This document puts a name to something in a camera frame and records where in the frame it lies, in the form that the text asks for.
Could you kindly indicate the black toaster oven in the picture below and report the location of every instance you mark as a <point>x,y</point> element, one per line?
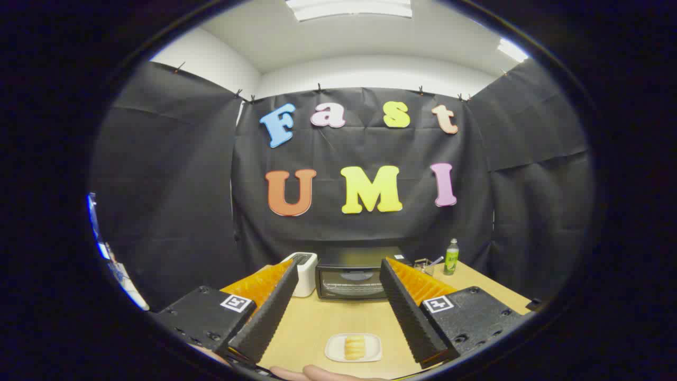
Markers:
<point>349,286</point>

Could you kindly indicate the green label drink bottle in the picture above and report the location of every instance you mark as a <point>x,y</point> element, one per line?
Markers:
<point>451,262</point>

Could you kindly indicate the small ceiling light panel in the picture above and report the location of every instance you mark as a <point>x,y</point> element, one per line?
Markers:
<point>512,50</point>

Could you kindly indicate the white rectangular plate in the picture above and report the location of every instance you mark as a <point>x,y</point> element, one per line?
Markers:
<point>333,349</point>

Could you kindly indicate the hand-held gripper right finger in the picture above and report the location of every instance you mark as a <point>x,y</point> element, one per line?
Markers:
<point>410,317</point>

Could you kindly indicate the long ceiling light panel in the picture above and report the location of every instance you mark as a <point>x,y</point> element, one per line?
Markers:
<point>349,8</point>

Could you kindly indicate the white pop-up toaster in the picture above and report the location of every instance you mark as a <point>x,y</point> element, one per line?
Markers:
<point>308,275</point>

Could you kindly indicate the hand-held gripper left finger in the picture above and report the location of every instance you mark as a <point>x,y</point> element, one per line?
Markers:
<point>267,315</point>

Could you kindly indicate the golden bread roll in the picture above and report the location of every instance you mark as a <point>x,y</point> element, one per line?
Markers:
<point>354,347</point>

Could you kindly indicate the pen with striped grip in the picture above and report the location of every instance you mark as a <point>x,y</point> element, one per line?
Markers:
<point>437,261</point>

